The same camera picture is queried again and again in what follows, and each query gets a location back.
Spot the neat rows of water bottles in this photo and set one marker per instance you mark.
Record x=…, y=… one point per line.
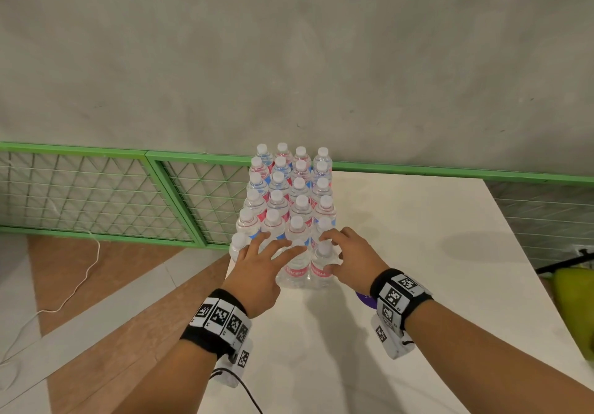
x=274, y=195

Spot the person's left forearm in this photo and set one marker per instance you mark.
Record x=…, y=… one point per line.
x=167, y=386

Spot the wooden-backed green seat chair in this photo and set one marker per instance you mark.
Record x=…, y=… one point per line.
x=575, y=307

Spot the person's left hand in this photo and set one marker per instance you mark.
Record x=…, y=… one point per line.
x=255, y=284

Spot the white table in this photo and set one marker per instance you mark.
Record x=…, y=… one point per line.
x=417, y=223

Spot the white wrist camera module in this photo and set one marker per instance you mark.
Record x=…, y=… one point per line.
x=239, y=362
x=390, y=339

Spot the person's right hand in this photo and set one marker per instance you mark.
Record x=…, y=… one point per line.
x=359, y=260

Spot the purple round sticker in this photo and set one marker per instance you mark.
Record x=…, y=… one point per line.
x=364, y=298

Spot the person's right forearm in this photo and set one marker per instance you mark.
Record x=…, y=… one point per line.
x=487, y=358

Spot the green metal mesh fence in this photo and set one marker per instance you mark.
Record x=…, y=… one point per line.
x=69, y=150

